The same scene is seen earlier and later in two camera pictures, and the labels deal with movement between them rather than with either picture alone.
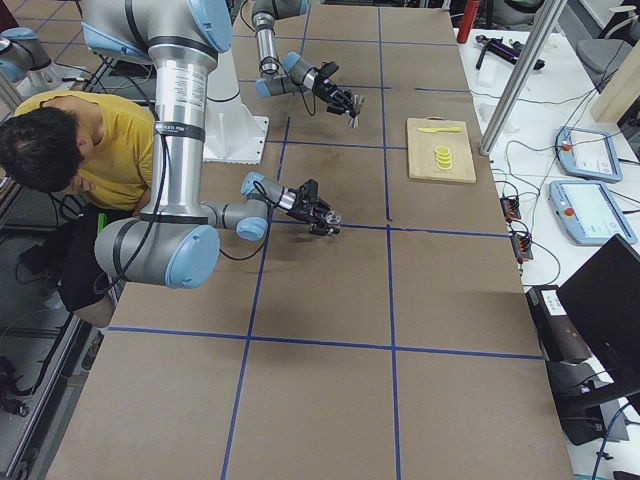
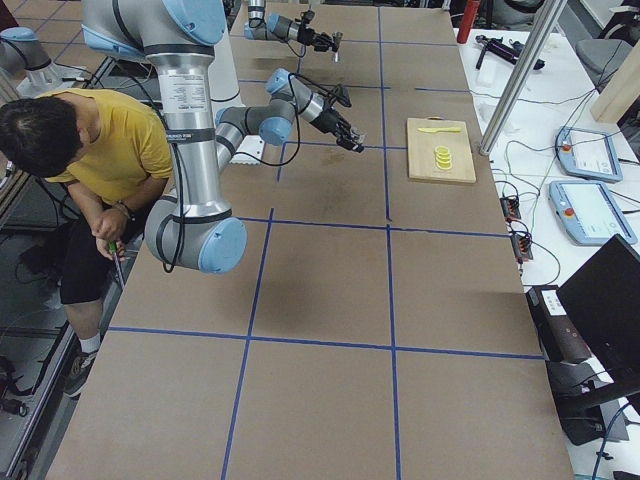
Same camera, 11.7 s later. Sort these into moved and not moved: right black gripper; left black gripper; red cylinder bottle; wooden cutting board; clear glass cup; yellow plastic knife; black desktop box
Moved: left black gripper; right black gripper; clear glass cup
Not moved: wooden cutting board; black desktop box; yellow plastic knife; red cylinder bottle
